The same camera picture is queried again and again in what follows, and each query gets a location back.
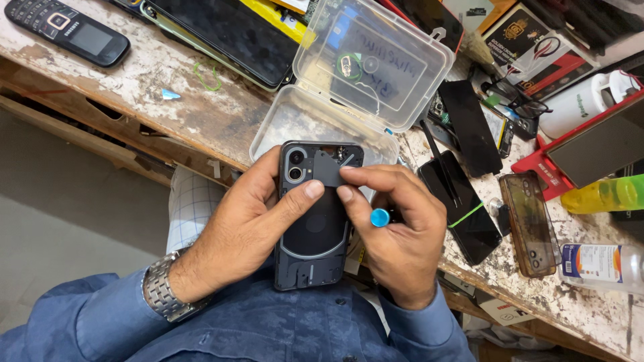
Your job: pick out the person's left hand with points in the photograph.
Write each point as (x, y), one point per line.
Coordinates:
(236, 236)

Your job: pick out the person's right hand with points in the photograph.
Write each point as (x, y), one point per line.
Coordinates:
(402, 251)

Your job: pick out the blue capped screwdriver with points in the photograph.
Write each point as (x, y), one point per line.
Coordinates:
(380, 217)

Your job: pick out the dark grey smartphone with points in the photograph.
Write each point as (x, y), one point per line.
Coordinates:
(314, 236)

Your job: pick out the small grey cover plate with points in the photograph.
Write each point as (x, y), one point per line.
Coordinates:
(328, 171)

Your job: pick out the person's checked trouser leg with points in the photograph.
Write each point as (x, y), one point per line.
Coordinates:
(193, 206)

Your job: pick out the black smartphone with band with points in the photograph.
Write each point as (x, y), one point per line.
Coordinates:
(468, 236)

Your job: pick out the green rubber band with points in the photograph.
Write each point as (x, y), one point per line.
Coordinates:
(465, 215)
(207, 78)

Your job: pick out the silver metal wristwatch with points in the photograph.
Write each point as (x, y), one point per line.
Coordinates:
(163, 289)

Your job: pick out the person's blue shirt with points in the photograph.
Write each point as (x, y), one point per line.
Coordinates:
(271, 327)

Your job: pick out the black tweezers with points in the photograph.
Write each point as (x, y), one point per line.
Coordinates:
(441, 161)

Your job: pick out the white cardboard box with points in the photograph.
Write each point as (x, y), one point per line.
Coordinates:
(505, 310)

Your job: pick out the brown transparent phone case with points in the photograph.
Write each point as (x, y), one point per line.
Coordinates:
(528, 226)

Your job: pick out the long black flat panel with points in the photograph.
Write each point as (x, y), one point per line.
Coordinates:
(470, 125)

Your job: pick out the small blue plastic scrap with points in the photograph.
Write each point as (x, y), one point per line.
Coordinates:
(170, 94)

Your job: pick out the red phone stand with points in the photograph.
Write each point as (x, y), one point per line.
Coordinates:
(536, 168)

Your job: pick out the dismantled phone with battery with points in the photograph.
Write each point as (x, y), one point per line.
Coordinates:
(503, 130)

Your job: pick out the clear plastic storage box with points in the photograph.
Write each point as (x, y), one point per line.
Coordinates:
(362, 65)

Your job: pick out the black eyeglasses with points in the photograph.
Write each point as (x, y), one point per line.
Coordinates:
(523, 103)

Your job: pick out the clear bottle with label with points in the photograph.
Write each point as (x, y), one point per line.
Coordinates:
(598, 266)

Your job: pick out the large black smartphone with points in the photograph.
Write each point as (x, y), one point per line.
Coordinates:
(226, 37)

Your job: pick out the yellow green bottle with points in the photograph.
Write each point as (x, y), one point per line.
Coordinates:
(603, 195)

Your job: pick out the yellow flat packet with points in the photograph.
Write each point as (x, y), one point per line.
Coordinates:
(274, 17)

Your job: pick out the dark screen phone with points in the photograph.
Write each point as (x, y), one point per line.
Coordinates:
(598, 146)

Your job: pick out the white plastic container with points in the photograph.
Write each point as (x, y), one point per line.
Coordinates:
(578, 103)

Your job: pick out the red edged black smartphone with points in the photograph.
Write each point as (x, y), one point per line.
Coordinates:
(427, 17)

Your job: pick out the black and gold box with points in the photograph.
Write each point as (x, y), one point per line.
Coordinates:
(523, 35)

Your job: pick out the black keypad phone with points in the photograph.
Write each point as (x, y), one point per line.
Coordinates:
(68, 31)

